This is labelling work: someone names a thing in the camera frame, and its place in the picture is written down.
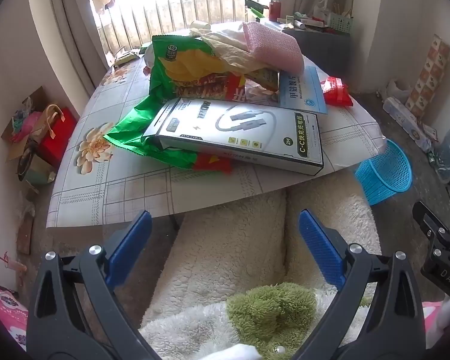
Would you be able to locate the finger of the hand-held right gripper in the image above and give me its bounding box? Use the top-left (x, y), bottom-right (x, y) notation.
top-left (412, 200), bottom-right (450, 240)

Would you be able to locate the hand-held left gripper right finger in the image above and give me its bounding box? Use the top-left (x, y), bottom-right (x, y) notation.
top-left (298, 209), bottom-right (424, 360)

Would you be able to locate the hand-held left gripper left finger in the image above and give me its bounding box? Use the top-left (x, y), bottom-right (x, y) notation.
top-left (26, 210), bottom-right (152, 360)

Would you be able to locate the blue plastic basket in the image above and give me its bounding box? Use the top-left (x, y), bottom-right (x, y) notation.
top-left (354, 139), bottom-right (413, 206)

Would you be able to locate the grey charging cable box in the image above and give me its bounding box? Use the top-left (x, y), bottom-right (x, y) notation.
top-left (140, 97), bottom-right (325, 176)

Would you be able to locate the green chip bag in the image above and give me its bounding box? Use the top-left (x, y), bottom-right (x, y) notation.
top-left (104, 34), bottom-right (227, 169)

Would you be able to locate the pink mesh sponge cloth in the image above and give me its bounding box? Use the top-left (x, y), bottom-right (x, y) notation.
top-left (242, 21), bottom-right (305, 76)

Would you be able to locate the cream yellow cloth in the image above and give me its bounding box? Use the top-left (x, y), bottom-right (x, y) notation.
top-left (200, 30), bottom-right (271, 75)

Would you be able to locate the floral tablecloth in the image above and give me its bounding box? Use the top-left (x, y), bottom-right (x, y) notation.
top-left (46, 20), bottom-right (388, 229)

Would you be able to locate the green plush patch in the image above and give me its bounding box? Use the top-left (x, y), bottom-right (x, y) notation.
top-left (227, 283), bottom-right (317, 357)

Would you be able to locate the white fleece blanket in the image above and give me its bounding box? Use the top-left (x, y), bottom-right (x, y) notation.
top-left (139, 180), bottom-right (383, 360)

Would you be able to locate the long white printed box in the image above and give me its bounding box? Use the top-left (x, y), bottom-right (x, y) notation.
top-left (382, 97), bottom-right (437, 152)

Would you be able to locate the brown wooden block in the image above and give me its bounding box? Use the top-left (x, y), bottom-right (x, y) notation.
top-left (17, 202), bottom-right (35, 256)

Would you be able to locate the red snack packet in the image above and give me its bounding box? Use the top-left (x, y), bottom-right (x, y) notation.
top-left (193, 154), bottom-right (233, 175)

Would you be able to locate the red gift bag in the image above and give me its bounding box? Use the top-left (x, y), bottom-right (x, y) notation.
top-left (34, 104), bottom-right (79, 169)

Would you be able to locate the crumpled white plastic bag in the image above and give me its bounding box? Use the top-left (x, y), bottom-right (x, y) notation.
top-left (377, 79), bottom-right (411, 102)

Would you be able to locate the patterned wallpaper roll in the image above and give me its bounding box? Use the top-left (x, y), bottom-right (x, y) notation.
top-left (405, 34), bottom-right (450, 119)

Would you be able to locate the cardboard box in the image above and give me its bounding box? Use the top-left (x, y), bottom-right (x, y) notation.
top-left (1, 86), bottom-right (49, 162)

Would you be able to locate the pink floral blanket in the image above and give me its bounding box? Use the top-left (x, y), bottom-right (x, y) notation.
top-left (0, 281), bottom-right (29, 351)

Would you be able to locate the red plastic wrapper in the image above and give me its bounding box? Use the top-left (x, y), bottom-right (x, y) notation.
top-left (320, 76), bottom-right (351, 106)

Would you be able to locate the blue white medicine box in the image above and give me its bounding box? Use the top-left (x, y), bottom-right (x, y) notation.
top-left (277, 65), bottom-right (329, 115)

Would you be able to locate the yellow red snack bag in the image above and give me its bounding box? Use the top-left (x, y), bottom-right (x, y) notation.
top-left (174, 68), bottom-right (280, 102)

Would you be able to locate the clear plastic bag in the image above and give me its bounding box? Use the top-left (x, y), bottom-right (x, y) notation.
top-left (142, 47), bottom-right (156, 77)

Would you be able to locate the green plastic storage basket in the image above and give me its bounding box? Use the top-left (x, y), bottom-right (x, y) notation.
top-left (328, 10), bottom-right (355, 34)

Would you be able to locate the metal window railing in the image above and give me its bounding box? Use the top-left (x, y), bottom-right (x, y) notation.
top-left (97, 0), bottom-right (259, 55)

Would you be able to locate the green flat package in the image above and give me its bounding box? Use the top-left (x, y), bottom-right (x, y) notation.
top-left (245, 0), bottom-right (269, 21)

